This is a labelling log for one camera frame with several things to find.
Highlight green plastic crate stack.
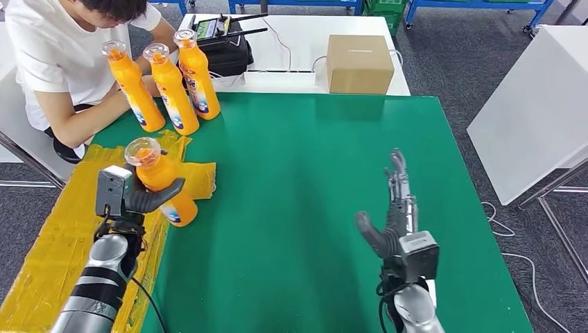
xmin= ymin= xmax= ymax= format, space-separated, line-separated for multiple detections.
xmin=363 ymin=0 xmax=410 ymax=37

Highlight black bag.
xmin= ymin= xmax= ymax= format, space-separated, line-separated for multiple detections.
xmin=204 ymin=23 xmax=255 ymax=78

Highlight white floor cable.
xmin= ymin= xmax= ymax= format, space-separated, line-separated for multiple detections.
xmin=480 ymin=201 xmax=571 ymax=333

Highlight black stool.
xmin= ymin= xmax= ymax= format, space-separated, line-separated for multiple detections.
xmin=46 ymin=128 xmax=88 ymax=165

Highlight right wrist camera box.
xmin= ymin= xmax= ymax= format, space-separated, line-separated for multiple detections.
xmin=397 ymin=230 xmax=441 ymax=282

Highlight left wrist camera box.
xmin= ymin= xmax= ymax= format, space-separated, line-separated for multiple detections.
xmin=95 ymin=165 xmax=134 ymax=219

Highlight white desk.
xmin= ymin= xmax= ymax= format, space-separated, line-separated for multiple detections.
xmin=176 ymin=13 xmax=411 ymax=97

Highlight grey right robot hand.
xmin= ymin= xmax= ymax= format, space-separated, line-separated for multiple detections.
xmin=354 ymin=148 xmax=420 ymax=259

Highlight white charging cable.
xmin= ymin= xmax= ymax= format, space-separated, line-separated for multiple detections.
xmin=209 ymin=69 xmax=247 ymax=88

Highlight black remote controller with antennas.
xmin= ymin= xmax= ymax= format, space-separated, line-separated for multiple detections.
xmin=189 ymin=13 xmax=270 ymax=46

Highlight white cable by box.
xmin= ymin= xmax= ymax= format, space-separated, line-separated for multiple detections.
xmin=312 ymin=49 xmax=405 ymax=74

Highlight person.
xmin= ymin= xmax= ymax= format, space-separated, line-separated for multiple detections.
xmin=3 ymin=0 xmax=179 ymax=160

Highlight orange detergent bottle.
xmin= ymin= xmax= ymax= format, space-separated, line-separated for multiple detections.
xmin=123 ymin=137 xmax=199 ymax=228
xmin=173 ymin=28 xmax=222 ymax=121
xmin=142 ymin=43 xmax=200 ymax=137
xmin=101 ymin=40 xmax=166 ymax=134

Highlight brown cardboard box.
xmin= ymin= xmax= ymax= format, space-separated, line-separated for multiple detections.
xmin=326 ymin=34 xmax=396 ymax=96

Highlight white table metal legs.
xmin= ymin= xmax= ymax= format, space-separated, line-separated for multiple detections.
xmin=467 ymin=25 xmax=588 ymax=288
xmin=0 ymin=23 xmax=77 ymax=191

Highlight blue shelf rack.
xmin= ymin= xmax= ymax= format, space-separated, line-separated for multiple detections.
xmin=228 ymin=0 xmax=366 ymax=16
xmin=405 ymin=0 xmax=557 ymax=35
xmin=146 ymin=0 xmax=198 ymax=16

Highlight yellow taped cardboard sheet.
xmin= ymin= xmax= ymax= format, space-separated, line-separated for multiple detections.
xmin=0 ymin=130 xmax=217 ymax=333

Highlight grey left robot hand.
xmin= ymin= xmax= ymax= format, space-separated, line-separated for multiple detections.
xmin=122 ymin=163 xmax=187 ymax=215

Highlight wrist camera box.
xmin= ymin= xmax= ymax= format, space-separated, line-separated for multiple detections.
xmin=95 ymin=165 xmax=134 ymax=219
xmin=397 ymin=230 xmax=441 ymax=282

